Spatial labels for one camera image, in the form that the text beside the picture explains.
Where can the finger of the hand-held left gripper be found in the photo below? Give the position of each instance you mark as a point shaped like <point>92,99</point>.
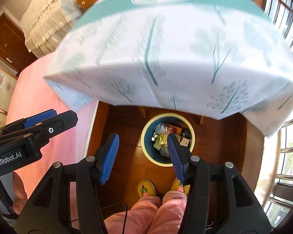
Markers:
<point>39,119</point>
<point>61,124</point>

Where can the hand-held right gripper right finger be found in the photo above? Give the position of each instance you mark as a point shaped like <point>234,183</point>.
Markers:
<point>175,156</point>

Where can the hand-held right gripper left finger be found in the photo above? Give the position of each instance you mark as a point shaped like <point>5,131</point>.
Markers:
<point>109,158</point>

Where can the yellow packet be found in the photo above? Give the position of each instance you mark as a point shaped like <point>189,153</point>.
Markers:
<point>161,141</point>

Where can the clear plastic bag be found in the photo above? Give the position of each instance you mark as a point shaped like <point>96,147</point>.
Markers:
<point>161,129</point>

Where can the blue waste bin cream rim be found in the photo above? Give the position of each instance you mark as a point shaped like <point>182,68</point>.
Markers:
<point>148,139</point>

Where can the person's left hand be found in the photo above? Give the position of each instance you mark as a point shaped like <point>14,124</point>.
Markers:
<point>20,187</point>

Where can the pink blanket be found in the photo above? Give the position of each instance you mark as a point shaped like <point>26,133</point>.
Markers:
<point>51,97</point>

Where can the wooden table leg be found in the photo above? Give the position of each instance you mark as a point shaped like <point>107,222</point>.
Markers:
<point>142,112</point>
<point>202,120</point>

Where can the person's right leg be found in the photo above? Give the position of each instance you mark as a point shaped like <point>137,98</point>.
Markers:
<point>168,212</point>

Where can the person's leg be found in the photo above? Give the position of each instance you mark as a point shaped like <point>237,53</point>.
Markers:
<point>168,212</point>
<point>136,214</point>

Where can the person's left leg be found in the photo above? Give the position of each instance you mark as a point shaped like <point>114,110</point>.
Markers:
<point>136,214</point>

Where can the wooden door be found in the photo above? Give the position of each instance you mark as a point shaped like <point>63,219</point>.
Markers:
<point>7,41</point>

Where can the white lace cloth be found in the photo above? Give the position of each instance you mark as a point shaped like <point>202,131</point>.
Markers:
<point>46,17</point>

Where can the tree-print tablecloth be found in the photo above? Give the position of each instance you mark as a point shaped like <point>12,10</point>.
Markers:
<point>173,41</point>

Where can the metal window grille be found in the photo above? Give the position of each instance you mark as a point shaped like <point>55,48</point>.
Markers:
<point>290,176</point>

